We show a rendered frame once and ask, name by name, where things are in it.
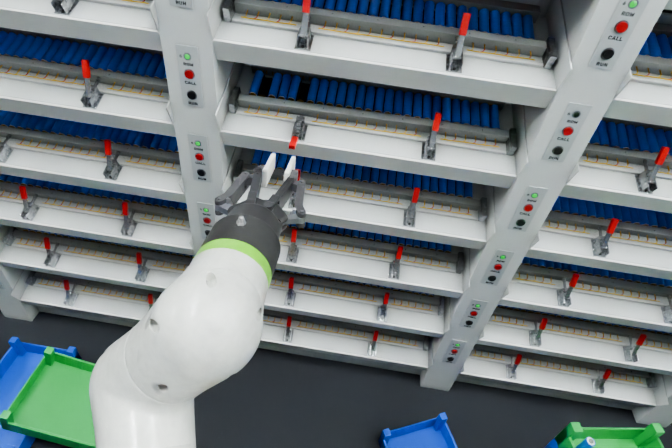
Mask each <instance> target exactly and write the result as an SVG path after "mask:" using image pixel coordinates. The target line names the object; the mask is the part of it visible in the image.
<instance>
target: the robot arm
mask: <svg viewBox="0 0 672 448"><path fill-rule="evenodd" d="M275 161H276V154H275V153H272V154H271V155H270V157H269V159H268V161H267V163H266V165H265V166H264V165H260V166H259V167H255V168H254V174H249V172H246V171H244V172H242V173H241V174H240V175H239V177H238V178H237V179H236V180H235V181H234V182H233V183H232V185H231V186H230V187H229V188H228V189H227V190H226V192H225V193H224V194H222V195H220V196H218V197H216V198H215V215H217V216H221V215H223V214H226V215H227V216H226V217H223V218H221V219H220V220H218V221H217V222H216V223H215V224H214V226H213V227H212V229H211V231H210V232H209V234H208V235H207V237H206V239H205V240H204V242H203V244H202V245H201V247H200V249H199V250H198V252H197V254H196V255H195V257H194V258H193V260H192V262H191V263H190V265H189V266H188V267H187V269H186V270H185V271H184V272H183V273H182V275H181V276H180V277H179V278H177V279H176V280H175V281H174V282H173V283H172V284H170V285H169V286H168V287H167V288H166V289H165V290H164V291H163V293H162V294H161V295H160V297H159V298H158V299H157V301H156V302H155V303H154V305H153V306H152V307H151V309H150V310H149V311H148V312H147V313H146V315H145V316H144V317H143V318H142V319H141V320H140V321H139V323H138V324H137V325H136V326H134V327H133V328H132V329H131V330H130V331H129V332H127V333H126V334H125V335H123V336H122V337H121V338H120V339H118V340H117V341H115V342H114V343H113V344H112V345H110V346H109V347H108V348H107V349H106V350H105V352H104V353H103V355H102V356H101V357H100V358H99V359H98V361H97V363H96V364H95V366H94V369H93V371H92V374H91V378H90V383H89V397H90V404H91V411H92V419H93V426H94V433H95V443H96V448H196V437H195V415H194V398H195V397H196V396H198V395H199V394H201V393H202V392H204V391H205V390H207V389H209V388H211V387H213V386H214V385H216V384H218V383H220V382H222V381H224V380H225V379H227V378H228V377H229V376H231V375H232V374H235V373H237V372H239V371H240V370H241V369H242V368H243V367H244V366H245V365H246V364H247V363H248V362H249V361H250V359H251V358H252V357H253V355H254V353H255V352H256V350H257V348H258V345H259V343H260V340H261V336H262V331H263V310H264V303H265V298H266V295H267V292H268V289H269V286H270V283H271V280H272V277H273V274H274V271H275V268H276V265H277V262H278V259H279V256H280V252H281V246H280V241H279V237H280V234H281V232H282V231H283V230H284V229H285V228H286V227H287V225H289V224H296V226H297V227H298V228H304V227H305V219H306V210H305V208H304V207H303V202H304V194H305V183H306V182H305V181H304V180H298V170H295V164H296V157H295V156H292V157H291V159H290V162H289V164H288V166H287V168H286V171H285V173H284V180H283V184H282V185H281V187H280V188H279V189H278V191H277V192H276V193H275V194H272V196H271V197H270V198H269V200H263V199H260V198H259V194H260V189H261V183H262V187H266V186H267V184H268V182H269V180H270V178H271V176H272V174H273V172H274V170H275ZM297 180H298V181H297ZM249 186H251V187H250V191H249V192H248V196H247V199H246V200H245V201H242V202H240V203H237V202H238V201H239V199H240V198H241V197H242V195H243V194H244V193H245V192H246V190H247V189H248V188H249ZM294 192H296V197H295V204H294V208H292V211H290V214H289V215H287V214H286V213H285V212H284V211H283V209H282V208H283V207H284V205H285V204H286V203H287V201H288V200H289V198H290V197H291V195H293V196H294ZM236 203H237V204H236Z"/></svg>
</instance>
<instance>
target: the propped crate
mask: <svg viewBox="0 0 672 448"><path fill-rule="evenodd" d="M94 366H95V364H94V363H91V362H87V361H84V360H81V359H77V358H74V357H71V356H67V355H64V354H61V353H57V352H55V350H54V348H52V347H49V346H47V348H46V349H45V351H44V357H43V358H42V359H41V361H40V362H39V364H38V365H37V367H36V368H35V370H34V371H33V373H32V374H31V376H30V377H29V379H28V380H27V382H26V383H25V384H24V386H23V387H22V389H21V390H20V392H19V393H18V395H17V396H16V398H15V399H14V401H13V402H12V404H11V405H10V407H9V408H8V409H7V410H3V412H2V413H1V415H0V423H1V427H2V429H5V430H9V431H13V432H16V433H20V434H24V435H27V436H31V437H35V438H39V439H42V440H46V441H50V442H54V443H57V444H61V445H65V446H68V447H72V448H96V443H95V433H94V426H93V419H92V411H91V404H90V397H89V383H90V378H91V374H92V371H93V369H94Z"/></svg>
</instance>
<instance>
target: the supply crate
mask: <svg viewBox="0 0 672 448"><path fill-rule="evenodd" d="M664 433H665V431H664V430H663V428H662V426H661V424H660V423H651V424H650V425H648V426H647V427H646V428H606V427H581V425H580V423H579V422H570V423H569V424H568V425H567V426H566V427H565V428H564V429H563V430H562V431H561V432H560V433H559V434H558V435H557V436H556V437H555V440H556V443H557V445H558V448H575V447H576V446H577V445H579V444H580V443H581V442H582V441H583V440H584V439H585V438H587V437H591V438H593V439H594V440H595V443H596V444H595V446H594V447H592V448H664V446H663V444H662V442H661V440H660V439H659V438H658V437H660V436H661V435H663V434H664Z"/></svg>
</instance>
